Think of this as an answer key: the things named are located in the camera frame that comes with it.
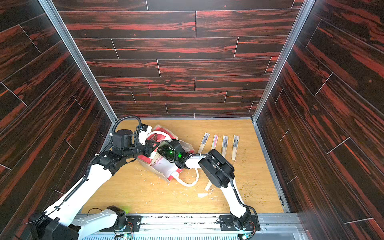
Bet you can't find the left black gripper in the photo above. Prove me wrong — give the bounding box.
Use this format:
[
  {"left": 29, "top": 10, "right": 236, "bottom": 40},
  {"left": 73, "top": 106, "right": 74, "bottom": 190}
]
[{"left": 122, "top": 139, "right": 160, "bottom": 161}]

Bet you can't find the folding fan grey print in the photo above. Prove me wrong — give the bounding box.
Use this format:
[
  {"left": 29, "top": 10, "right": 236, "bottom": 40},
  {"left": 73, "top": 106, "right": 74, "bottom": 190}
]
[{"left": 198, "top": 133, "right": 210, "bottom": 154}]

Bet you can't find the folding fan pink tassel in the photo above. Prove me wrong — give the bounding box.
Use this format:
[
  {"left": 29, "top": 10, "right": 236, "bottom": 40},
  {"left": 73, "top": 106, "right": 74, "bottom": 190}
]
[{"left": 211, "top": 135, "right": 219, "bottom": 150}]

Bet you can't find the folding fan purple print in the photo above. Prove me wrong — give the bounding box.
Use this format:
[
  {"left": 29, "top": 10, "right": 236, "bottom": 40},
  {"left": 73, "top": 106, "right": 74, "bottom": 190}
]
[{"left": 221, "top": 136, "right": 229, "bottom": 158}]

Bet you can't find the folding fan dark blue print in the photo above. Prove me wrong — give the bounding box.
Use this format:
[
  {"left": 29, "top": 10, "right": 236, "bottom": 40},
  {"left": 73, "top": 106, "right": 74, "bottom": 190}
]
[{"left": 232, "top": 135, "right": 240, "bottom": 161}]

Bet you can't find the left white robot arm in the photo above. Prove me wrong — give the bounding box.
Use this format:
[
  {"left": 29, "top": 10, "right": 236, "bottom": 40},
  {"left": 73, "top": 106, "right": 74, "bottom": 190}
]
[{"left": 30, "top": 130, "right": 159, "bottom": 240}]

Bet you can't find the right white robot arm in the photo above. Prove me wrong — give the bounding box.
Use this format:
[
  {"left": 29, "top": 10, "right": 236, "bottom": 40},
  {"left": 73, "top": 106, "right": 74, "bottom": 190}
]
[{"left": 157, "top": 140, "right": 255, "bottom": 230}]

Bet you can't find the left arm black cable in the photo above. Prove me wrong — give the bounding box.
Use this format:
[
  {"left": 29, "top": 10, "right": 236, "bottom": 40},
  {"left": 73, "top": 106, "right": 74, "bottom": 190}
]
[{"left": 38, "top": 115, "right": 142, "bottom": 211}]

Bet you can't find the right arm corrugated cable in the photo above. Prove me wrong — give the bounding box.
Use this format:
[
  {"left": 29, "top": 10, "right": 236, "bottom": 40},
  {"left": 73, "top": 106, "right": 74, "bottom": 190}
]
[{"left": 167, "top": 139, "right": 259, "bottom": 223}]

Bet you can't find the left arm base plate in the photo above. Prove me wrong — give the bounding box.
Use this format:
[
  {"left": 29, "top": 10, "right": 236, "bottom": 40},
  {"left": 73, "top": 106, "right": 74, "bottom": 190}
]
[{"left": 100, "top": 215, "right": 142, "bottom": 232}]

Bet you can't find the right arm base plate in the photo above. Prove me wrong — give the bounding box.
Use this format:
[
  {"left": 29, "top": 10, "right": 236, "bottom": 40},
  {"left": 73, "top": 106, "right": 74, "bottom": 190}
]
[{"left": 217, "top": 214, "right": 261, "bottom": 232}]

